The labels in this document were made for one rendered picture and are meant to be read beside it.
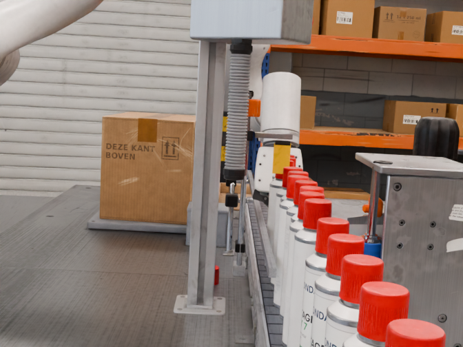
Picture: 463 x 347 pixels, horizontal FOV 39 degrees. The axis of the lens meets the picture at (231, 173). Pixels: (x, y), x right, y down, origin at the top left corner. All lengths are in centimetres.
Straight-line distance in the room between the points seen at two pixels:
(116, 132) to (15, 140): 398
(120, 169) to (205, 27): 76
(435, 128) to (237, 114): 43
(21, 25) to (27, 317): 62
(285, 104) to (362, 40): 363
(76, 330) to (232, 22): 53
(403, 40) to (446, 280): 442
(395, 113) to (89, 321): 430
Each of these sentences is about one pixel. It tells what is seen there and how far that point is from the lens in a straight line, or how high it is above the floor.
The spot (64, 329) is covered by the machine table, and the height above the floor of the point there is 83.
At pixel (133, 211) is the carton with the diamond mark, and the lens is 172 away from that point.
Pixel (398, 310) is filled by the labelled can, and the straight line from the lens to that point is 46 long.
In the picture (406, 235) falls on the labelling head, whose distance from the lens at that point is 70.
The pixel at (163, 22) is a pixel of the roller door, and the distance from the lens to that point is 552.
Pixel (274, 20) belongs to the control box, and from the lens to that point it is 96.
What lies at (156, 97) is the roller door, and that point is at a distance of 550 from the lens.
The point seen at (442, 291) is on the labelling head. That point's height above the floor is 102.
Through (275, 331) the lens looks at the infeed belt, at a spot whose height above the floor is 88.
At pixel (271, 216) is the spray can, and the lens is 120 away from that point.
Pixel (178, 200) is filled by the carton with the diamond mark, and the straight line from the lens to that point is 169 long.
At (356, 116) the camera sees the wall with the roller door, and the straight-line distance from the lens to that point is 587.
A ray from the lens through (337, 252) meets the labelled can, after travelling 60.
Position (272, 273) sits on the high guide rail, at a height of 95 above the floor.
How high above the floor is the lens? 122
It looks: 8 degrees down
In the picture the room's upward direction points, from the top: 3 degrees clockwise
